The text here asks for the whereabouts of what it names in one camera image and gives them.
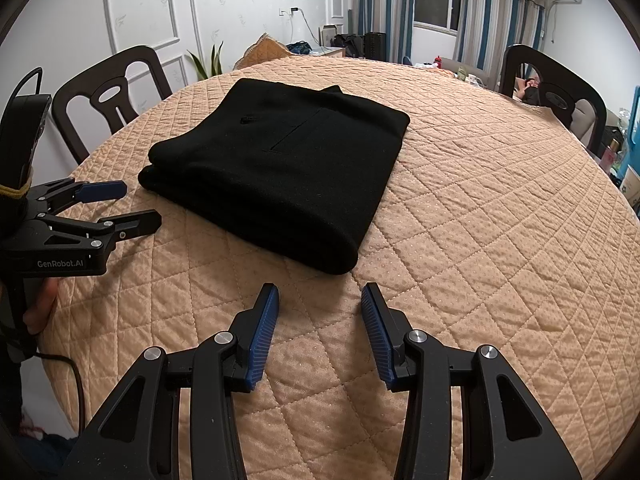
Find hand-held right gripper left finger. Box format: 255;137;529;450
59;282;281;480

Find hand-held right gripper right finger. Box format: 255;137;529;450
360;282;583;480

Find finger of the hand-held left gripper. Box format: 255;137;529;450
35;209;163;254
30;179;127;217

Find black pants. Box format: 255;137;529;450
137;78;412;276

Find person's left hand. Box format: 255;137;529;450
22;277;62;336

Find peach quilted table cover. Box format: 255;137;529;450
37;55;640;480

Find green potted plant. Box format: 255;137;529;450
187;41;224;81

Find person's clothing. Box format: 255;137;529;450
0;360;83;480

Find tan quilted cloth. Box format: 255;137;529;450
234;32;297;69

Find white cabinet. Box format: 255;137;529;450
287;45;347;62

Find black bag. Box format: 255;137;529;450
332;34;366;59

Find grey sofa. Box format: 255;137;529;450
437;57;506;92

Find black heater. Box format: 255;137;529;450
364;32;387;61

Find blue striped curtain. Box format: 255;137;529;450
348;0;416;58
455;0;548;73

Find black cable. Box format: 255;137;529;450
36;352;87;438

